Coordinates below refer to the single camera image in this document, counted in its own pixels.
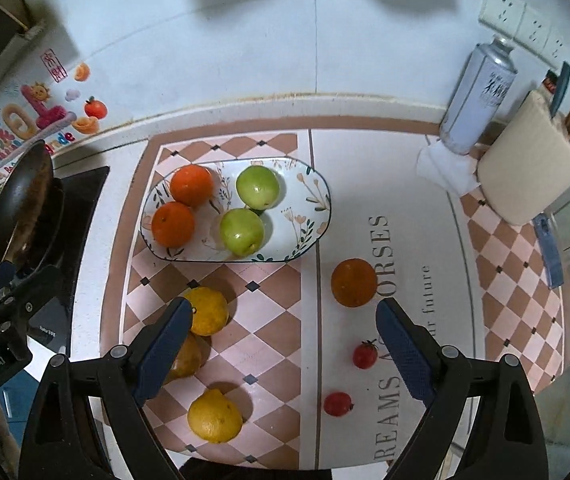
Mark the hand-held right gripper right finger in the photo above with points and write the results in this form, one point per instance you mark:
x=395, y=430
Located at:
x=406, y=355

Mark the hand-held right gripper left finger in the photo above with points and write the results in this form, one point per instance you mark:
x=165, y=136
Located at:
x=165, y=350

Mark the dark yellow lemon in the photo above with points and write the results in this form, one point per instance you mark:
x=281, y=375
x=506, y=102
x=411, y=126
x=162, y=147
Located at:
x=189, y=362

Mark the cherry tomato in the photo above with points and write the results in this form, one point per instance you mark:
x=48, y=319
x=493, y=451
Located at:
x=338, y=404
x=365, y=355

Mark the black glass stove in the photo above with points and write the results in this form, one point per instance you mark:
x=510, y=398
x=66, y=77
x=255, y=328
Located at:
x=82, y=220

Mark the orange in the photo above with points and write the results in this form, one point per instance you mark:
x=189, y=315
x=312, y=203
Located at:
x=192, y=185
x=354, y=282
x=173, y=224

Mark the black frying pan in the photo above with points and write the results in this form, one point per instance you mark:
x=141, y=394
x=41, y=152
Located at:
x=20, y=195

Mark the checkered table mat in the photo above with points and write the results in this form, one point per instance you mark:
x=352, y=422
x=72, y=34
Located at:
x=275, y=310

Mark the green apple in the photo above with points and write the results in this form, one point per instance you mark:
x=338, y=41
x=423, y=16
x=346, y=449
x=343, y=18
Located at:
x=242, y=231
x=258, y=187

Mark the blue plastic strip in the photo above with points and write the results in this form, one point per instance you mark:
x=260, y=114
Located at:
x=550, y=252

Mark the oval floral plate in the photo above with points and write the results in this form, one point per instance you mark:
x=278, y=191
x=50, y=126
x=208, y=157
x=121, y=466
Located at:
x=295, y=200

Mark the white paper tissue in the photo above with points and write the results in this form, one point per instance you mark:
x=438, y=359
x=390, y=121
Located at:
x=442, y=167

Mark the cream utensil holder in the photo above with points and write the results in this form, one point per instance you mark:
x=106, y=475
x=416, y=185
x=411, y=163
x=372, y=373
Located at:
x=525, y=160

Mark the silver spray can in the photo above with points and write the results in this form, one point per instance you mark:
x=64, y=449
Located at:
x=475, y=95

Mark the colourful wall sticker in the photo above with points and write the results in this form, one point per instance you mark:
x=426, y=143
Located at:
x=20, y=120

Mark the white wall socket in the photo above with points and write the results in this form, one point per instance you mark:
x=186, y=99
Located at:
x=557, y=45
x=502, y=7
x=535, y=27

